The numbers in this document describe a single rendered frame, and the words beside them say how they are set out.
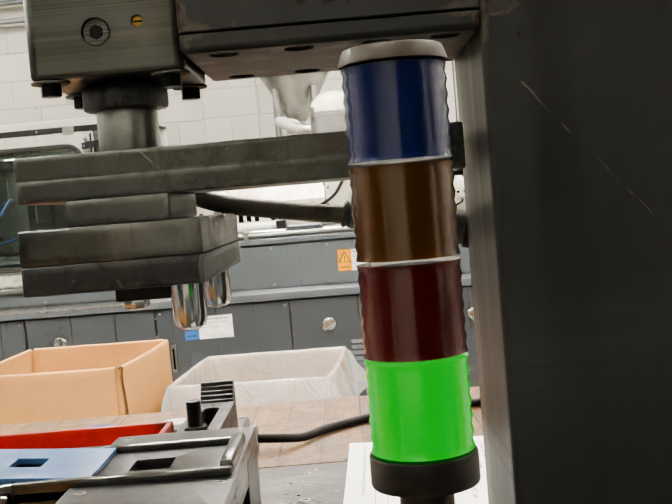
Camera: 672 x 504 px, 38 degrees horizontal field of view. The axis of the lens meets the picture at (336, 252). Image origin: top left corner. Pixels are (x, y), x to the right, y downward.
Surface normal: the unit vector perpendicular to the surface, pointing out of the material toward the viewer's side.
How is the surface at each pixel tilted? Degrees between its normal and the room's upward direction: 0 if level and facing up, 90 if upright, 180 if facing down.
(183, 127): 90
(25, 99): 90
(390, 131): 104
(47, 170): 90
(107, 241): 90
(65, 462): 4
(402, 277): 76
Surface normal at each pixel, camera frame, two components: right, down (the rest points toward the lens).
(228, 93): -0.07, 0.06
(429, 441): 0.04, -0.19
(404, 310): -0.22, -0.18
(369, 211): -0.66, -0.15
